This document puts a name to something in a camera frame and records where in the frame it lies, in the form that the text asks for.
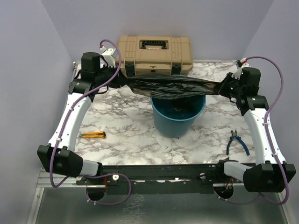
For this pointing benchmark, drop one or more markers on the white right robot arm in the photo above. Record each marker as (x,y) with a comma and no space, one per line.
(271,171)

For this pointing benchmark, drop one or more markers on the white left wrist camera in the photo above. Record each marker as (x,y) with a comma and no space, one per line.
(108,56)

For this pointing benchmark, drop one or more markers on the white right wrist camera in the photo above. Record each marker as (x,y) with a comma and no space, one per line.
(240,65)

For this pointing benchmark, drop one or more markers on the black front mounting rail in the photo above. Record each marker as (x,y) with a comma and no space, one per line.
(158,179)

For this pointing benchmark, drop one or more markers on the tan plastic toolbox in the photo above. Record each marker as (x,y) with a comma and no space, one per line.
(171,55)

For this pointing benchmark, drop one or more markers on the teal plastic trash bin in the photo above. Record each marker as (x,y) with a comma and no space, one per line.
(173,118)

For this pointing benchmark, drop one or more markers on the black plastic trash bag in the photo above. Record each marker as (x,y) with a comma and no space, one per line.
(179,90)

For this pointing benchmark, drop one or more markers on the yellow black utility knife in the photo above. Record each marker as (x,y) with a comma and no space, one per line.
(92,135)

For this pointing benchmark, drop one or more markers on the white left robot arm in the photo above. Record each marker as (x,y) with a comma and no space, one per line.
(58,156)

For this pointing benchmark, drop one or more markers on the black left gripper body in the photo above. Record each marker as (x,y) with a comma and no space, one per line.
(103,75)

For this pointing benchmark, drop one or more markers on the aluminium extrusion frame rail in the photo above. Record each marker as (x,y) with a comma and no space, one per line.
(35,206)

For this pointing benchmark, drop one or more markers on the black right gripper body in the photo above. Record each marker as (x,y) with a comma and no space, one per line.
(231,87)

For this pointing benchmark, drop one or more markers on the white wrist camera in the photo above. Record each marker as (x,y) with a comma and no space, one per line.
(108,56)
(240,65)

